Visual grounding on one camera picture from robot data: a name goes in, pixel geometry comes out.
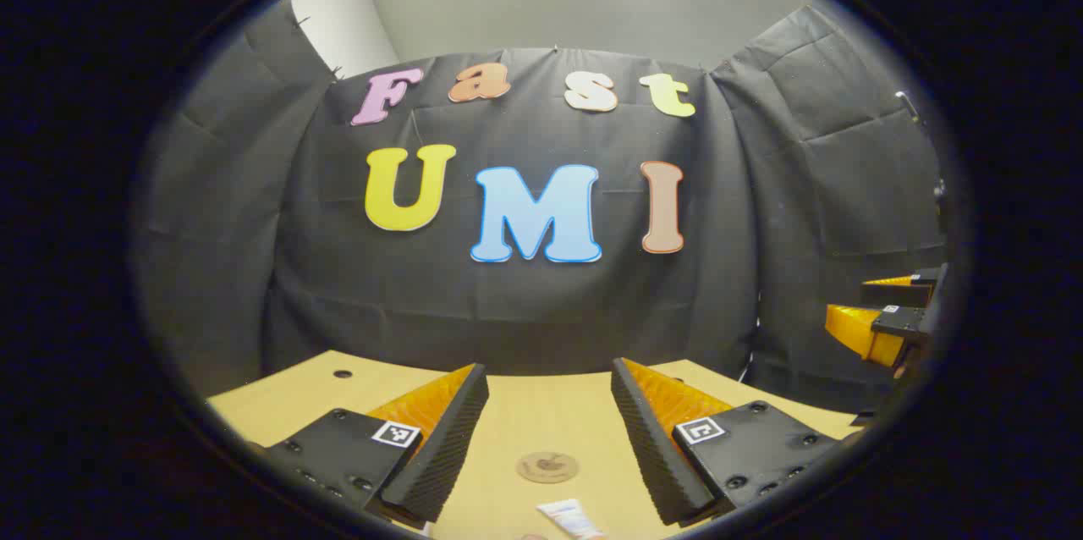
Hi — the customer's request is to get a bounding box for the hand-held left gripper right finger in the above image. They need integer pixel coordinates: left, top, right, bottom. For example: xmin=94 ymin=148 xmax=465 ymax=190
xmin=611 ymin=357 xmax=849 ymax=526

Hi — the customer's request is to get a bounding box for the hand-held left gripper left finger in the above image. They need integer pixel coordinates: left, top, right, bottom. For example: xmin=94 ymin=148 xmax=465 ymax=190
xmin=264 ymin=362 xmax=492 ymax=524

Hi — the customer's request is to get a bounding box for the white toothpaste tube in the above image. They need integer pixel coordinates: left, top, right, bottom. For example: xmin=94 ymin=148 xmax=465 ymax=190
xmin=536 ymin=499 xmax=607 ymax=540

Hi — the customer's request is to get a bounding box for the round wooden coaster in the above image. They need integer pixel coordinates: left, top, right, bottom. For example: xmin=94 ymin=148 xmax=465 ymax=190
xmin=516 ymin=451 xmax=580 ymax=485

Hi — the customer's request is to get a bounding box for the wooden desktop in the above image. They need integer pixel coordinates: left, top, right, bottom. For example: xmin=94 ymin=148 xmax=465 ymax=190
xmin=207 ymin=350 xmax=864 ymax=540

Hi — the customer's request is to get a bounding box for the black backdrop cloth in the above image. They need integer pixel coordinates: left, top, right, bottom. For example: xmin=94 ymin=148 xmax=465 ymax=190
xmin=131 ymin=3 xmax=953 ymax=414

